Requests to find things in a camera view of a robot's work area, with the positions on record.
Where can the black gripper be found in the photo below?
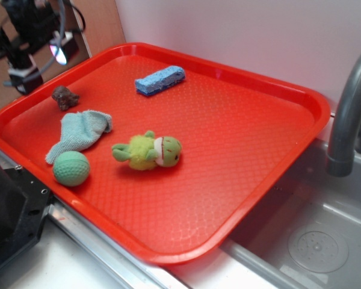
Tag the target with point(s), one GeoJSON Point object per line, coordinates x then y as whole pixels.
{"type": "Point", "coordinates": [36, 24]}

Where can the brown rough rock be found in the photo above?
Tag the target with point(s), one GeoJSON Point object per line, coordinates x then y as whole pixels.
{"type": "Point", "coordinates": [64, 98]}

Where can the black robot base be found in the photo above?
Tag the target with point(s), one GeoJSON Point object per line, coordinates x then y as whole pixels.
{"type": "Point", "coordinates": [24, 202]}

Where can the brown cardboard panel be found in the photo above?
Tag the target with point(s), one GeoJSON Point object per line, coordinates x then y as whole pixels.
{"type": "Point", "coordinates": [103, 29]}

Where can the light blue cloth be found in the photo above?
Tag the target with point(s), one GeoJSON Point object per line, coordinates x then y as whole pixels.
{"type": "Point", "coordinates": [79, 131]}

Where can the green dimpled ball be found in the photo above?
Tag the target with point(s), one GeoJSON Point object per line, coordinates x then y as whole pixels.
{"type": "Point", "coordinates": [71, 168]}

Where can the blue sponge block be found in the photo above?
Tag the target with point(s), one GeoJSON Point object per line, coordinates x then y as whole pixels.
{"type": "Point", "coordinates": [160, 80]}

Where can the green plush frog toy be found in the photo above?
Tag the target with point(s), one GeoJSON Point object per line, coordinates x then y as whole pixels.
{"type": "Point", "coordinates": [146, 152]}

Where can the red plastic tray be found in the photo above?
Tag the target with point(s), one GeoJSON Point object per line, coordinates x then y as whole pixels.
{"type": "Point", "coordinates": [239, 133]}

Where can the grey curved faucet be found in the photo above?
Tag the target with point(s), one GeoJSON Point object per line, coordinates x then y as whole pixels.
{"type": "Point", "coordinates": [345, 137]}

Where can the grey plastic sink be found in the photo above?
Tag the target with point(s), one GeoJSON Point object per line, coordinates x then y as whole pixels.
{"type": "Point", "coordinates": [306, 231]}

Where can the aluminium rail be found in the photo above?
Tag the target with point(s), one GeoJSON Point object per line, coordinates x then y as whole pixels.
{"type": "Point", "coordinates": [73, 254]}

